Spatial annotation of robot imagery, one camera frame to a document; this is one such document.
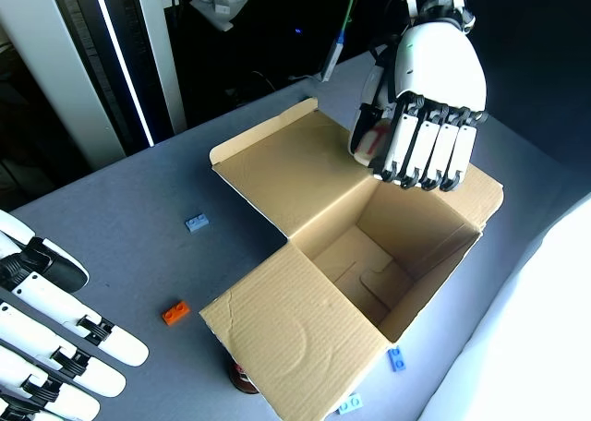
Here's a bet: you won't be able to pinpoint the brown cardboard box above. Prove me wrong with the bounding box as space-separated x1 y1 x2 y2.
199 96 505 421

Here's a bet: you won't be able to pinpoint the grey table cloth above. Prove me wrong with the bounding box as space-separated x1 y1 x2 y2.
0 44 591 421

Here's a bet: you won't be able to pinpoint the white cabinet frame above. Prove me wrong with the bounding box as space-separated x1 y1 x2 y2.
0 0 188 173

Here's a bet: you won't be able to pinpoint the white light strip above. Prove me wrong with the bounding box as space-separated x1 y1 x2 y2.
90 0 156 148

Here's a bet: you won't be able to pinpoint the brown round object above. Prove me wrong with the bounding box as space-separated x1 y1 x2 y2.
229 359 262 395

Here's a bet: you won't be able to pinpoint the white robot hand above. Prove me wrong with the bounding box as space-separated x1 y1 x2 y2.
0 208 151 421
348 18 489 192

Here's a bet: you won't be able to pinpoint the light blue flat brick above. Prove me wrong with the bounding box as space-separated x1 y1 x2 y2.
336 392 365 415

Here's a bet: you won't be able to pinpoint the orange flat brick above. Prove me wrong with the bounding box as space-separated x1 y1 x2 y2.
161 300 191 326

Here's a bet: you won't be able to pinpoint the white plastic parts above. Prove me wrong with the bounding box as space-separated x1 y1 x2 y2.
188 0 262 32

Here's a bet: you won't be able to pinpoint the white sheet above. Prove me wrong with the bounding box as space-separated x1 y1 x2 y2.
415 198 591 421

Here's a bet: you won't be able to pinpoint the white cable adapter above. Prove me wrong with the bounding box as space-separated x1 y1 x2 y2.
320 32 347 84

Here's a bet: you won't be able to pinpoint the green cable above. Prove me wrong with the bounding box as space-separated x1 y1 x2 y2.
339 0 366 37

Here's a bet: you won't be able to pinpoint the grey-blue flat brick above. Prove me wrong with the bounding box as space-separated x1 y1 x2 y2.
185 212 210 234

